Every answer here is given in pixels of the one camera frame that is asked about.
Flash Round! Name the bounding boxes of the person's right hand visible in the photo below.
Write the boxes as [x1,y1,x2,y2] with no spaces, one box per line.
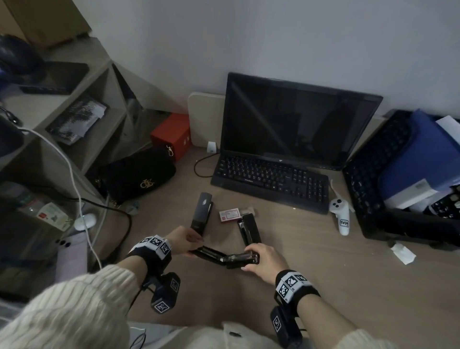
[242,243,290,287]

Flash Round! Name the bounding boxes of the person's left hand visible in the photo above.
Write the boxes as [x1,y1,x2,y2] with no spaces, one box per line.
[163,225,204,256]

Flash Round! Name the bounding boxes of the slim black stapler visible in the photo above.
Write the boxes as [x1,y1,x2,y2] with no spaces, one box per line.
[189,245,260,269]

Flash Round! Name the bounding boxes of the grey top stapler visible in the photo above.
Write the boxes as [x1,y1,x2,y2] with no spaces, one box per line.
[190,192,215,237]

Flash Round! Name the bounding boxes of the red white staples box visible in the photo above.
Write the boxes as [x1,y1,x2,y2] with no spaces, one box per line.
[219,207,256,223]

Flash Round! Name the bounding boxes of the person's right forearm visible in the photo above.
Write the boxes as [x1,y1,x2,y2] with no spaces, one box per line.
[298,294,396,349]

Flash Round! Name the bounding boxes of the person's left forearm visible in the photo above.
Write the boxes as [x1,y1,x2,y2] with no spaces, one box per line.
[0,257,148,349]

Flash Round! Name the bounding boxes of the black handbag gold logo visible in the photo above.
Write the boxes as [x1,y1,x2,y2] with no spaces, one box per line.
[96,147,177,206]

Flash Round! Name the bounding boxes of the black keyboard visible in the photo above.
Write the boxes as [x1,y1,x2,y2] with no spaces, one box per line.
[211,151,330,215]

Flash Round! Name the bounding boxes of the white handheld controller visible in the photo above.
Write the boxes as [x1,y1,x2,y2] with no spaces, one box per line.
[329,179,355,237]

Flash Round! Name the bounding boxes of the cream knitted sweater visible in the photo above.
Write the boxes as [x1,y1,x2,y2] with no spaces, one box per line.
[129,322,288,349]

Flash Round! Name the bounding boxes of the white computer mouse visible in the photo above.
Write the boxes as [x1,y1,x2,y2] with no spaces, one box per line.
[73,213,98,232]

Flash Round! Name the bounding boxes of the pale smartphone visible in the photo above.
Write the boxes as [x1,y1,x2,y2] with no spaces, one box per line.
[54,235,85,252]

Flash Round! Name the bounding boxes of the black perforated file basket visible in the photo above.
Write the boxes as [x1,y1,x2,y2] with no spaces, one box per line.
[342,109,460,249]

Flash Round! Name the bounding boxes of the crumpled white paper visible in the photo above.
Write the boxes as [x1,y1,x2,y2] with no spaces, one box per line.
[391,243,417,266]

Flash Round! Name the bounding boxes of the green white packet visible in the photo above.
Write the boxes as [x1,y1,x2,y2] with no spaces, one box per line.
[20,201,72,233]

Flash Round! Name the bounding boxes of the beige shelf unit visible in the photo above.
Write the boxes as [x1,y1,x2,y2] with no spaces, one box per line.
[0,35,173,213]

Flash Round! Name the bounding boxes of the black computer monitor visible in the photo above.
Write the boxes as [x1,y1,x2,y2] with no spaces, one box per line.
[219,72,383,171]

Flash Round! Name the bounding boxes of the white cardboard box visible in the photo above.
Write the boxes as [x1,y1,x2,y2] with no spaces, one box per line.
[384,178,440,210]

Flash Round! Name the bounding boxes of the black white picture booklet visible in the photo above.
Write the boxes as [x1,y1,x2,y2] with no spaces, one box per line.
[46,95,110,146]

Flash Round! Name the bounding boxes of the black white patterned sheet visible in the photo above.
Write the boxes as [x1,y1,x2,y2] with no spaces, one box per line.
[429,186,460,220]

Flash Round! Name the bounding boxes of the blue folder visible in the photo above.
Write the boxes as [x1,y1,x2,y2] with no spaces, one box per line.
[379,109,460,200]

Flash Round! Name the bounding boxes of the white paper sheets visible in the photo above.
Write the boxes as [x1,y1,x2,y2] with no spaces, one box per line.
[436,115,460,144]

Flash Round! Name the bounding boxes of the brown cardboard box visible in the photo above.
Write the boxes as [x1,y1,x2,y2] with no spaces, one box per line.
[0,0,92,49]

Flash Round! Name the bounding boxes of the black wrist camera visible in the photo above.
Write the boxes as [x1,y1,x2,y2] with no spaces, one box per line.
[150,272,182,314]
[270,305,303,349]

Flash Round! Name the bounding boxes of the thick black cable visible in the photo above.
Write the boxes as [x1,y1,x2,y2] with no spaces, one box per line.
[79,198,133,265]

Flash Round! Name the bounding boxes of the thin black keyboard cable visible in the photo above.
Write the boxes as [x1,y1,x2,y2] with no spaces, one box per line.
[195,152,222,178]

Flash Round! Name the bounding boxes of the black camera cable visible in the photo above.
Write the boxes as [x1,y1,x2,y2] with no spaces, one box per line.
[127,287,151,349]

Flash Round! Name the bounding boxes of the white cable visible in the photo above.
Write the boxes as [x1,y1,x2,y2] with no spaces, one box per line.
[18,128,103,270]

